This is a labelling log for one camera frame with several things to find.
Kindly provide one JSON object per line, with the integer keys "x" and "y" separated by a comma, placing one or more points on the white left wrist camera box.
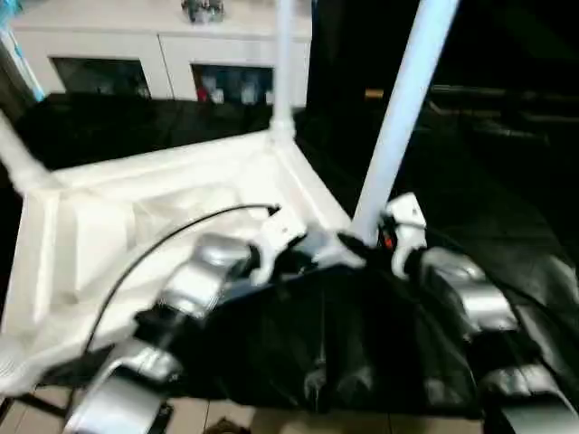
{"x": 279, "y": 235}

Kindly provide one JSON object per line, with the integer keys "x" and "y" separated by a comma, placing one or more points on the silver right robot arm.
{"x": 470, "y": 298}

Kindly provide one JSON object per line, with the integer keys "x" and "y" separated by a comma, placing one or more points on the small red bottle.
{"x": 201, "y": 89}

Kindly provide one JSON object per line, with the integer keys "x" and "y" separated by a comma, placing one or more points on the light blue plastic pack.
{"x": 20, "y": 68}

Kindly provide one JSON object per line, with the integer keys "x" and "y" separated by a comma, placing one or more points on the white plastic table leg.
{"x": 23, "y": 163}
{"x": 403, "y": 117}
{"x": 282, "y": 63}
{"x": 9, "y": 366}

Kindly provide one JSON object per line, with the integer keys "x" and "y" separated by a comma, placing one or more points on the grey robot foot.
{"x": 226, "y": 428}

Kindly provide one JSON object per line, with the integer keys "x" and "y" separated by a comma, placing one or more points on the small yellow tag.
{"x": 374, "y": 93}

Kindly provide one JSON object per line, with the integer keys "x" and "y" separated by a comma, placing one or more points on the black folding table frame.
{"x": 32, "y": 405}

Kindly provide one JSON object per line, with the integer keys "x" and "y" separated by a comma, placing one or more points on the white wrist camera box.
{"x": 405, "y": 217}
{"x": 279, "y": 235}

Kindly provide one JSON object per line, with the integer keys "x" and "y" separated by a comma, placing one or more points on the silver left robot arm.
{"x": 194, "y": 285}

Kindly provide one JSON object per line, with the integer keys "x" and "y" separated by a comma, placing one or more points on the black mat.
{"x": 326, "y": 344}

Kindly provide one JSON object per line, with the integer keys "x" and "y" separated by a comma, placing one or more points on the white cabinet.
{"x": 136, "y": 45}

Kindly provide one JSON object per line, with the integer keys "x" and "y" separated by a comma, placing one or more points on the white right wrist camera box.
{"x": 405, "y": 217}

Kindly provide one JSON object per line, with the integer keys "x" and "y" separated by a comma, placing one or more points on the white plastic table top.
{"x": 99, "y": 217}

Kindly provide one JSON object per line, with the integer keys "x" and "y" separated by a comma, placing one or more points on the grey object on cabinet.
{"x": 203, "y": 9}

